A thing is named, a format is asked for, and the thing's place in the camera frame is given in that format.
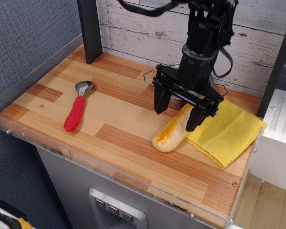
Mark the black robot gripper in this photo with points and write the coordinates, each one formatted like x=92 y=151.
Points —
x=193 y=74

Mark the cream bread bun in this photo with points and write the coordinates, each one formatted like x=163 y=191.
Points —
x=174 y=132

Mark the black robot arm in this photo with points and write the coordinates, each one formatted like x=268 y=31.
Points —
x=209 y=31

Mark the small steel pot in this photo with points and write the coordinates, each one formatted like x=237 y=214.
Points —
x=176 y=102

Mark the yellow folded cloth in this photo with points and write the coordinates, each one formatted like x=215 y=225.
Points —
x=226 y=136

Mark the white side unit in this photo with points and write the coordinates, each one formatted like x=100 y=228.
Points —
x=268 y=161

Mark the silver dispenser panel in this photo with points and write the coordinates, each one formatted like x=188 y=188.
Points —
x=111 y=213

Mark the grey toy fridge cabinet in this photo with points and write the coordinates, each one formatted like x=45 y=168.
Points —
x=72 y=183

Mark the black and orange object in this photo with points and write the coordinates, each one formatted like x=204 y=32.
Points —
x=12 y=218

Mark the clear acrylic guard rail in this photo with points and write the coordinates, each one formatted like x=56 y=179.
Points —
x=116 y=129

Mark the red handled metal spoon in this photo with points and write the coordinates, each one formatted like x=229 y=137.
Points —
x=74 y=118

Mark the dark right post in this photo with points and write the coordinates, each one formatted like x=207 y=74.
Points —
x=273 y=80

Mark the dark post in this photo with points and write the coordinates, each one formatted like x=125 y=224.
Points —
x=90 y=28
x=273 y=80

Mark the dark left post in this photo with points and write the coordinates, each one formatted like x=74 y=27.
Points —
x=90 y=28

